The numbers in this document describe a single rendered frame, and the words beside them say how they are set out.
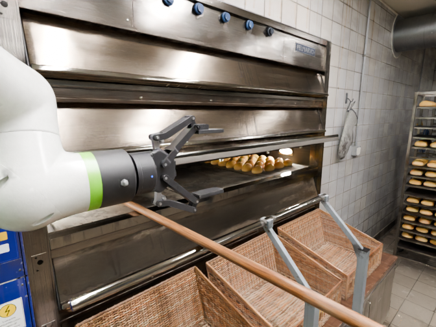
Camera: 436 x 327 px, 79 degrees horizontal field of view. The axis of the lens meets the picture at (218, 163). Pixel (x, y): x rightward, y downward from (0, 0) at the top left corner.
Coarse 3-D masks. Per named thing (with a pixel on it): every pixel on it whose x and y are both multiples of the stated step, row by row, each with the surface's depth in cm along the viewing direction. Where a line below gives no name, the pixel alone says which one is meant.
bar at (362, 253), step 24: (336, 216) 135; (216, 240) 89; (168, 264) 76; (288, 264) 101; (360, 264) 128; (96, 288) 65; (120, 288) 67; (360, 288) 129; (312, 312) 95; (360, 312) 131
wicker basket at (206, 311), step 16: (192, 272) 129; (160, 288) 117; (176, 288) 122; (192, 288) 128; (208, 288) 125; (128, 304) 107; (144, 304) 112; (160, 304) 117; (176, 304) 121; (192, 304) 127; (208, 304) 126; (224, 304) 117; (96, 320) 99; (112, 320) 102; (128, 320) 107; (144, 320) 111; (160, 320) 115; (176, 320) 120; (192, 320) 126; (208, 320) 128; (224, 320) 119; (240, 320) 111
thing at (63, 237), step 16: (272, 176) 175; (288, 176) 180; (224, 192) 141; (240, 192) 149; (160, 208) 117; (176, 208) 122; (96, 224) 100; (112, 224) 102; (128, 224) 107; (64, 240) 92; (80, 240) 95
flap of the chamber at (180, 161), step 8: (288, 144) 149; (296, 144) 154; (304, 144) 160; (224, 152) 117; (232, 152) 120; (240, 152) 123; (248, 152) 127; (256, 152) 131; (176, 160) 101; (184, 160) 103; (192, 160) 105; (200, 160) 108
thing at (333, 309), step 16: (144, 208) 109; (176, 224) 93; (192, 240) 86; (208, 240) 82; (224, 256) 76; (240, 256) 73; (256, 272) 68; (272, 272) 66; (288, 288) 62; (304, 288) 60; (320, 304) 57; (336, 304) 55; (352, 320) 52; (368, 320) 51
